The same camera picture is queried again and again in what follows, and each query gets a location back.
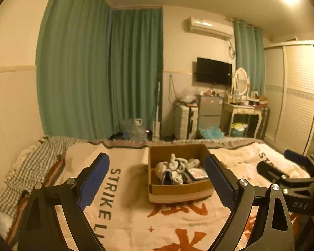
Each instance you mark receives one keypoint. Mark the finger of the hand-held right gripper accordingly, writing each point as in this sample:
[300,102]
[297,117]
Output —
[270,171]
[294,157]

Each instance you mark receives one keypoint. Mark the black wall television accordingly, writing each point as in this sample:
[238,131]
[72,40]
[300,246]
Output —
[213,70]

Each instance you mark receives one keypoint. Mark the white knotted cloth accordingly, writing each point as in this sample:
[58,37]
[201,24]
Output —
[176,163]

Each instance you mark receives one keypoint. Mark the white dressing table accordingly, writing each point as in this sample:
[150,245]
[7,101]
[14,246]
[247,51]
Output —
[242,111]

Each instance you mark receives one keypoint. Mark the grey mini fridge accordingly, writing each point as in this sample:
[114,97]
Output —
[209,109]

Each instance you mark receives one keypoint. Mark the brown cardboard box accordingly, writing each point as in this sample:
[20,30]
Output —
[178,192]

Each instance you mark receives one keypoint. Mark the clear plastic bag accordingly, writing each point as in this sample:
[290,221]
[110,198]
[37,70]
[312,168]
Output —
[187,96]

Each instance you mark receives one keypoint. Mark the long white sock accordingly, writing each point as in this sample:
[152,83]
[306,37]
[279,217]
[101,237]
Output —
[162,167]

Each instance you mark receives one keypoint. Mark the white floor mop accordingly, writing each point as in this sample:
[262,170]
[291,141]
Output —
[156,130]

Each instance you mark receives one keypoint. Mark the white oval mirror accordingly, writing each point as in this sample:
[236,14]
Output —
[240,81]

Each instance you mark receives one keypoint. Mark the white air conditioner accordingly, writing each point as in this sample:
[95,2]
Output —
[209,27]

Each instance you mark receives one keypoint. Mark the blue plastic bag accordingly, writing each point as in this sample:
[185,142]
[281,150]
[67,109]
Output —
[212,133]

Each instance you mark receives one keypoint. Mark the white ribbed suitcase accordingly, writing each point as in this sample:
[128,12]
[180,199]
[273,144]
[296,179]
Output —
[184,123]

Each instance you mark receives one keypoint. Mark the clear water jug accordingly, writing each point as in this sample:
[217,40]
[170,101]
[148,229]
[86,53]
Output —
[136,132]

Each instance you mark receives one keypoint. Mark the small booklet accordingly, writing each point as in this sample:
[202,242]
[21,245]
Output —
[197,174]

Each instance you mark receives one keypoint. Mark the checked bed sheet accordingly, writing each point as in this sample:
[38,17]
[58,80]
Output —
[28,162]

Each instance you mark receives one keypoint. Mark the white louvred wardrobe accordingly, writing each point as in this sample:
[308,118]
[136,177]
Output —
[293,96]

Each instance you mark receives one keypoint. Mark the green curtain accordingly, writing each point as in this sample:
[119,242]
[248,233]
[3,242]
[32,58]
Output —
[73,70]
[248,52]
[136,70]

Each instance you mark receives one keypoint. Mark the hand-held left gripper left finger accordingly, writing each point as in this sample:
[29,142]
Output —
[94,180]

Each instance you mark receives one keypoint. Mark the cream printed blanket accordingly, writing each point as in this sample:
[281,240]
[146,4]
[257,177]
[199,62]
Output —
[130,214]

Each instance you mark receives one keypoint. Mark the waste bin with bag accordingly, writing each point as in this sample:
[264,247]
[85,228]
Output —
[238,130]

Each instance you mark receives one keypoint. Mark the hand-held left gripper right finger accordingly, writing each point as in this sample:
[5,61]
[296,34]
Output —
[219,183]

